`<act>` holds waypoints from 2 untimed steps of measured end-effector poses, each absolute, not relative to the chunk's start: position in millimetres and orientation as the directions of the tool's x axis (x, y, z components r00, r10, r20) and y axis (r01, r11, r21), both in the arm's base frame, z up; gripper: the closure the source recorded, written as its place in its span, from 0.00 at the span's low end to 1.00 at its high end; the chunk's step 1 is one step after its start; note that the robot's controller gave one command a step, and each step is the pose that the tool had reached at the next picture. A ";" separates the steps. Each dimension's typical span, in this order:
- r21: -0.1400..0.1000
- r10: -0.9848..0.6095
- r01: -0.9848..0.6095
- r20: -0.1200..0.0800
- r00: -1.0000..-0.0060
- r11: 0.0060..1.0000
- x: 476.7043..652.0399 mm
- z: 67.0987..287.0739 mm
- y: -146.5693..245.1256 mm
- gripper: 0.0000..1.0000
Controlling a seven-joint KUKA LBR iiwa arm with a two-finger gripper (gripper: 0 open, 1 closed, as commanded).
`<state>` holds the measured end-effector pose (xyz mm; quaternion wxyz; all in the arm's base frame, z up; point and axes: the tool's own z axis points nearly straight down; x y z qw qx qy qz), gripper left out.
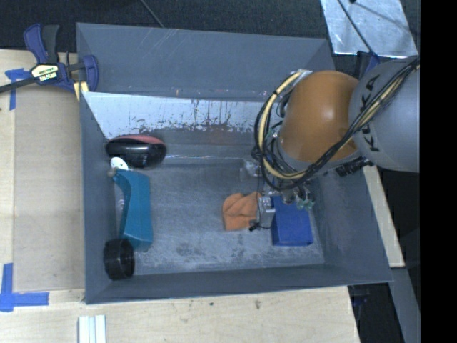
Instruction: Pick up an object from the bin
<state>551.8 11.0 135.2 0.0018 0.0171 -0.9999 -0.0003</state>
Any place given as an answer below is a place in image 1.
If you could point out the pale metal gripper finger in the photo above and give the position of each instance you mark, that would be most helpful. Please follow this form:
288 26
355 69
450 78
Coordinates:
266 211
251 169

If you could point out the orange cloth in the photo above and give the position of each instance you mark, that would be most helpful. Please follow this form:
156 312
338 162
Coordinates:
238 211

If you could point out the blue box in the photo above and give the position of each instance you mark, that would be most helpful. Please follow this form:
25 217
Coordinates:
292 223

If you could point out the grey metal bin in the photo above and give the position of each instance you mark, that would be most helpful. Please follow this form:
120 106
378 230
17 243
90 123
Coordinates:
200 206

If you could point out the black oval object red top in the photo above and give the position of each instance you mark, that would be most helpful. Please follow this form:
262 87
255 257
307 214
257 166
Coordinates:
137 151

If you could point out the black round cup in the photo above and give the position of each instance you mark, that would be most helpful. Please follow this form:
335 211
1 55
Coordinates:
119 259

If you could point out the black cylinder on white bracket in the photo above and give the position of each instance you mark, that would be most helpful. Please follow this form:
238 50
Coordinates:
349 168

